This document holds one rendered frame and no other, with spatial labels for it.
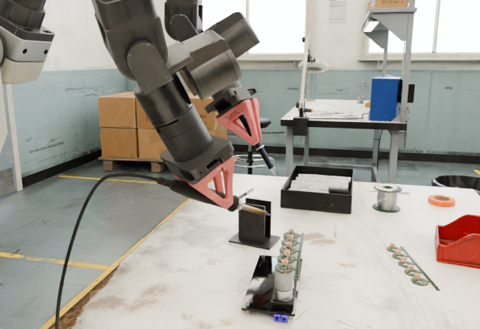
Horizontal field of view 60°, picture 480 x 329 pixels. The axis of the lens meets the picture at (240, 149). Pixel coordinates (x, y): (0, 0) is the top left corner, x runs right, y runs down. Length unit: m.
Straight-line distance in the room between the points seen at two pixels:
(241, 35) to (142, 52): 0.32
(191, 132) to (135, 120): 3.71
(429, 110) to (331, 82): 1.09
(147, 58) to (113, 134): 3.89
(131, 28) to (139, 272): 0.41
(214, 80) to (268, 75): 4.45
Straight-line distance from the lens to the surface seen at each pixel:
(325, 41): 4.90
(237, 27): 0.76
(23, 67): 0.88
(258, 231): 0.78
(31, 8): 0.88
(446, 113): 5.02
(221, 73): 0.51
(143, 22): 0.46
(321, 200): 0.97
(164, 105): 0.50
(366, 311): 0.63
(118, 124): 4.30
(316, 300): 0.64
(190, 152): 0.53
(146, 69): 0.47
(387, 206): 1.01
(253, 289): 0.64
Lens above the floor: 1.08
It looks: 12 degrees down
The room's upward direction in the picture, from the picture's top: straight up
